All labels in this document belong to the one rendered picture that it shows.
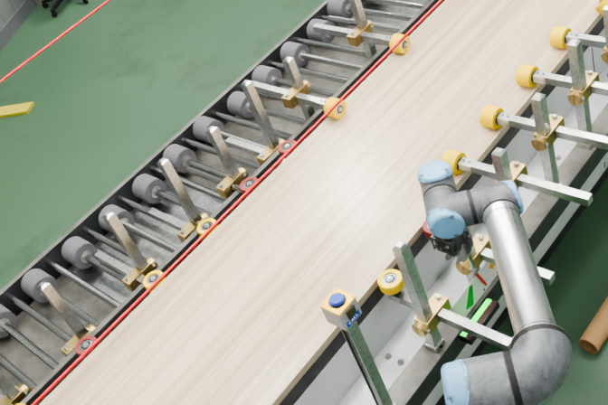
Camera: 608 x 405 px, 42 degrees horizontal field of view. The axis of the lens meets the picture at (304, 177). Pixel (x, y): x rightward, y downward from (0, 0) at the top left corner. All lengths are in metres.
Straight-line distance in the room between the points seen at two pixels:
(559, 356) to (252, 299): 1.28
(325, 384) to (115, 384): 0.67
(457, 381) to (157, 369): 1.28
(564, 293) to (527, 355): 1.96
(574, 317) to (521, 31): 1.18
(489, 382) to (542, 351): 0.12
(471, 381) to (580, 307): 1.94
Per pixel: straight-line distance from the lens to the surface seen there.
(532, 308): 1.71
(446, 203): 2.03
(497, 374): 1.59
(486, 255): 2.57
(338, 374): 2.59
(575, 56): 2.85
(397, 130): 3.05
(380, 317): 2.66
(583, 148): 3.11
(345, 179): 2.92
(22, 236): 5.21
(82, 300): 3.33
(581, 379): 3.30
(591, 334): 3.32
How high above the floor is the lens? 2.76
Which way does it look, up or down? 38 degrees down
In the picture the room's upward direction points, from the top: 23 degrees counter-clockwise
